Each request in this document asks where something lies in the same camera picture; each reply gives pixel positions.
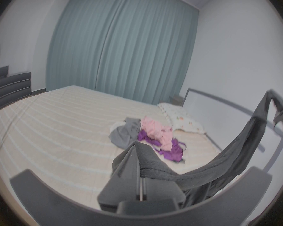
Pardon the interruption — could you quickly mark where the pink garment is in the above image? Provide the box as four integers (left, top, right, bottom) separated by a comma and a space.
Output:
140, 116, 174, 151

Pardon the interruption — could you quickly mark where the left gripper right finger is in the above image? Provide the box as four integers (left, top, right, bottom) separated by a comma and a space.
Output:
141, 177, 186, 206

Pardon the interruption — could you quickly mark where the purple garment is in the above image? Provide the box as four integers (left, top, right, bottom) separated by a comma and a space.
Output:
138, 130, 187, 162

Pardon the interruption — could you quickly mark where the bed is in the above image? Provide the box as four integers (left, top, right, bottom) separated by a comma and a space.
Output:
0, 85, 283, 211

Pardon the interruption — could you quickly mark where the white printed pillow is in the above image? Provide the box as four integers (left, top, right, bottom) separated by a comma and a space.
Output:
157, 103, 207, 135

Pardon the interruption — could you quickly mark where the blue-green curtain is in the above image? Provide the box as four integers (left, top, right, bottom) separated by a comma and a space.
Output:
46, 0, 200, 105

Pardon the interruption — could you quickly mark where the black chest of drawers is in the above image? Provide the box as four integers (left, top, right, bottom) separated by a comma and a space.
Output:
0, 72, 32, 112

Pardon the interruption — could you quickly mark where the black T-shirt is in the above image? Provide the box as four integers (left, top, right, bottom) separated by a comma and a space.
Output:
111, 90, 277, 208

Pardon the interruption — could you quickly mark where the grey bedside table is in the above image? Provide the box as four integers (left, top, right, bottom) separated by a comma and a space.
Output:
169, 95, 184, 106

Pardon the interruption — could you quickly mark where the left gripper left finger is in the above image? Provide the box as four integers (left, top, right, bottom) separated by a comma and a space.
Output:
97, 146, 141, 207

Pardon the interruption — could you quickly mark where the grey garment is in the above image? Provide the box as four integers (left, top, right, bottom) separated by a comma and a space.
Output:
108, 117, 142, 149

